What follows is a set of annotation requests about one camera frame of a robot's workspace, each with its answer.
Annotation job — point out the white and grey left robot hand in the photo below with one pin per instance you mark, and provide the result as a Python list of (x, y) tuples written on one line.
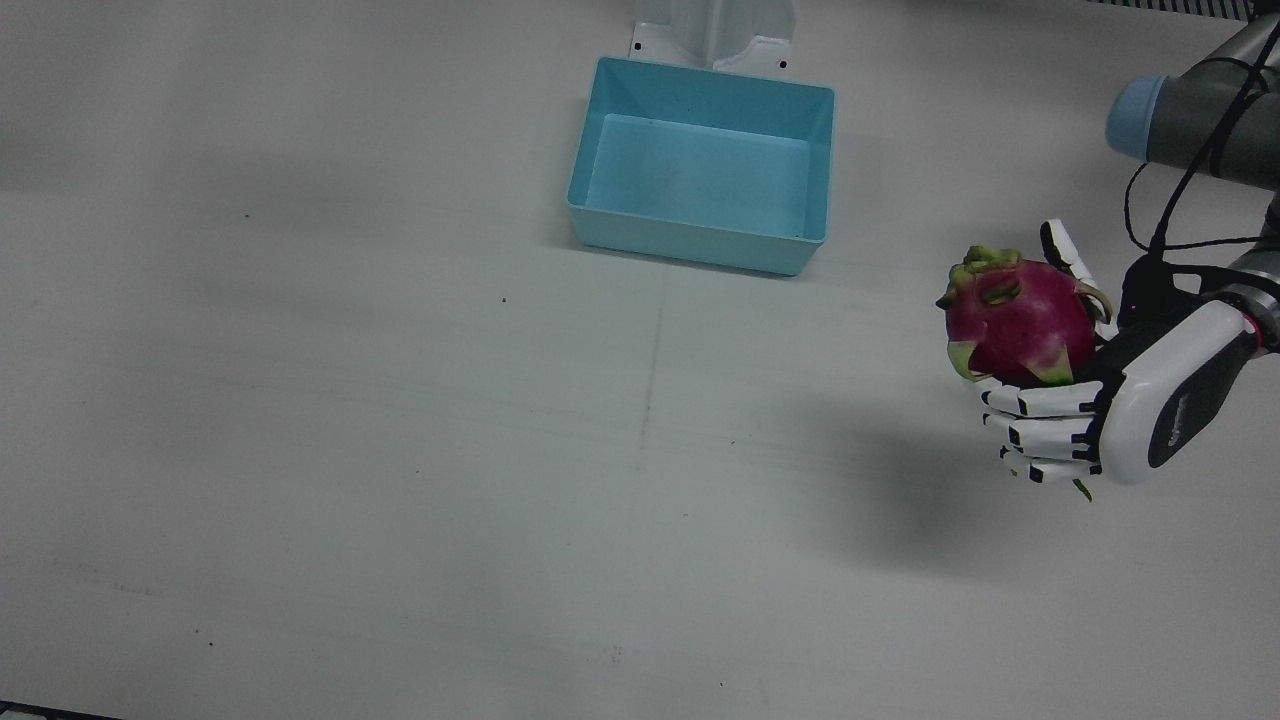
[(1150, 400)]

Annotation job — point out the red dragon fruit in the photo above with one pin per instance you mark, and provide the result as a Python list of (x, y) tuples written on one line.
[(1020, 325)]

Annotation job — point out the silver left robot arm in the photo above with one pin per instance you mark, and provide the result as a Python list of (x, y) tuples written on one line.
[(1200, 125)]

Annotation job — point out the light blue plastic bin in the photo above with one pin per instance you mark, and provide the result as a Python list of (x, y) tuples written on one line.
[(700, 165)]

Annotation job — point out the white stand base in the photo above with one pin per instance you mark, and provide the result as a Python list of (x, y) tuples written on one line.
[(715, 30)]

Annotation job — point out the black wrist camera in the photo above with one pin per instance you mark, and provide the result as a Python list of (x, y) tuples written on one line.
[(1155, 295)]

